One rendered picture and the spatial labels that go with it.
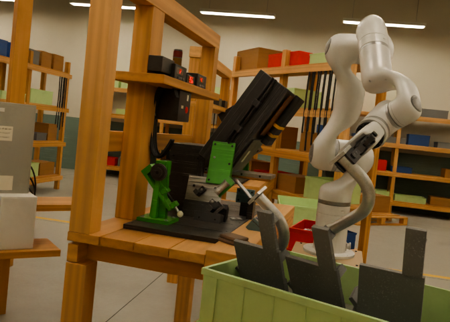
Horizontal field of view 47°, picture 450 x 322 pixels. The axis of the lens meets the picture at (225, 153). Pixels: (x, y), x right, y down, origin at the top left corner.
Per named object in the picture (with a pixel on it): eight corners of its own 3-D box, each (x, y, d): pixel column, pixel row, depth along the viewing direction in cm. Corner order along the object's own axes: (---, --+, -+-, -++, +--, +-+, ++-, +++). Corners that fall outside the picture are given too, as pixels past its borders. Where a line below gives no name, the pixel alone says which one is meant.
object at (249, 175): (275, 179, 268) (276, 174, 268) (270, 182, 252) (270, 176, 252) (204, 171, 278) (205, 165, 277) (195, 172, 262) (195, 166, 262)
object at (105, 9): (203, 196, 339) (219, 49, 335) (89, 234, 195) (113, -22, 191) (190, 194, 341) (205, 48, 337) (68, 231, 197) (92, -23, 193)
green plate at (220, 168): (231, 189, 252) (239, 147, 256) (228, 186, 244) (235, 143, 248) (209, 185, 254) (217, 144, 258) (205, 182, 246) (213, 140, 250)
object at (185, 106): (189, 122, 260) (192, 93, 259) (177, 120, 243) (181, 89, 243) (166, 120, 263) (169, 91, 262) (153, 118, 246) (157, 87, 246)
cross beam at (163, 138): (191, 148, 331) (192, 135, 330) (88, 152, 205) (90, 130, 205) (183, 148, 332) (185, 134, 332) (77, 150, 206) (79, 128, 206)
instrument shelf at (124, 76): (219, 100, 305) (219, 94, 305) (163, 84, 218) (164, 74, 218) (179, 97, 311) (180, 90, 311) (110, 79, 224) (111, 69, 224)
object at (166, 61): (173, 75, 241) (175, 61, 241) (161, 71, 227) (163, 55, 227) (159, 74, 243) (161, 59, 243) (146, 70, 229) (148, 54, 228)
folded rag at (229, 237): (217, 240, 199) (217, 233, 199) (232, 239, 205) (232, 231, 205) (235, 246, 192) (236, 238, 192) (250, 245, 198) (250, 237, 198)
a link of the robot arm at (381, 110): (398, 135, 133) (369, 149, 139) (413, 117, 142) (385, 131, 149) (380, 109, 132) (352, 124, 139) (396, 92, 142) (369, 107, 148)
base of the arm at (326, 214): (349, 248, 200) (355, 202, 199) (358, 262, 181) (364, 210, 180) (301, 243, 202) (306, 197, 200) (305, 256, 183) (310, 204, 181)
